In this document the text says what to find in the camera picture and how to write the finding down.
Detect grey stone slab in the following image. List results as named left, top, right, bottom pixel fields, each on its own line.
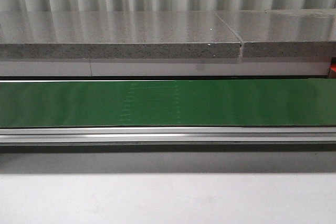
left=1, top=11, right=240, bottom=59
left=216, top=9, right=335, bottom=61

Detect right grey stone slab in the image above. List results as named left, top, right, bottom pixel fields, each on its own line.
left=216, top=9, right=335, bottom=61

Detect green conveyor belt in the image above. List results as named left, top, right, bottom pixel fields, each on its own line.
left=1, top=78, right=335, bottom=128

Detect left grey stone slab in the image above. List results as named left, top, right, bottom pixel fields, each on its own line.
left=1, top=11, right=240, bottom=59

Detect white base panel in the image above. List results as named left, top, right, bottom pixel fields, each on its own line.
left=1, top=58, right=331, bottom=77

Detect aluminium conveyor frame rail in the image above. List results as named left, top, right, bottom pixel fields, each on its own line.
left=1, top=126, right=335, bottom=145

